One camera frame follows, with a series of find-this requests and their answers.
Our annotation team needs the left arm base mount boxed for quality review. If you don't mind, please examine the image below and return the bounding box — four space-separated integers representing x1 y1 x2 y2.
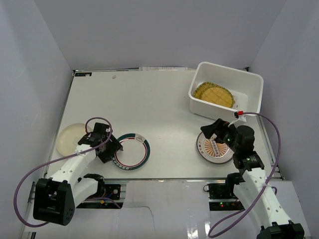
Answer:
85 184 122 205

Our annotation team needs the orange sunburst round plate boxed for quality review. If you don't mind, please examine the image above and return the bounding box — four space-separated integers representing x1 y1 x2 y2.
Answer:
196 132 233 165

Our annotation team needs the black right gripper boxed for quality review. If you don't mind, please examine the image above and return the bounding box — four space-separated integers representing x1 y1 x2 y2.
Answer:
201 119 240 153

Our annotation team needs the bamboo pattern leaf plate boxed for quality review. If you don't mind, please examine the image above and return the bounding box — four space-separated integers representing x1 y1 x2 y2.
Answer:
192 82 218 100

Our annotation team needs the white plastic bin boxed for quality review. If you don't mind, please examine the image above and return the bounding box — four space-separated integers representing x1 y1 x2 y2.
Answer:
188 62 264 121

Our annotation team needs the black table label sticker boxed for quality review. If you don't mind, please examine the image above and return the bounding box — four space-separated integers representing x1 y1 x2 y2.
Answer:
74 72 92 77

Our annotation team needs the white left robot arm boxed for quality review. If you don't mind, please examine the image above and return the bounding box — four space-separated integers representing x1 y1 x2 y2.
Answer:
33 122 122 226

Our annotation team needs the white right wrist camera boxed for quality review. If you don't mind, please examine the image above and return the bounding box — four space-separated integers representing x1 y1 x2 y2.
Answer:
234 111 247 122

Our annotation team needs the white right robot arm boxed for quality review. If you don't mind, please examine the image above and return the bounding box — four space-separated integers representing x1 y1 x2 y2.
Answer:
201 119 305 239

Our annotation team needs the white green rimmed plate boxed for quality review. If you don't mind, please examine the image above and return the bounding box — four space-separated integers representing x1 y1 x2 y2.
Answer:
112 133 151 171

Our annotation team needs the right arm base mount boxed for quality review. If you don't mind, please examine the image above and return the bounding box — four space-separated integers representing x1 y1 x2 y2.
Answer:
203 183 244 212

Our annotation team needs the cream translucent plate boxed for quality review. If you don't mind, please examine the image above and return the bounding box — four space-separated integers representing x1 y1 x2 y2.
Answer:
56 123 86 156

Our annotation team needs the round bamboo pattern plate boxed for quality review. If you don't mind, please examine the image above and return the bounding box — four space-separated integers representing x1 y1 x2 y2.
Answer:
201 86 235 108

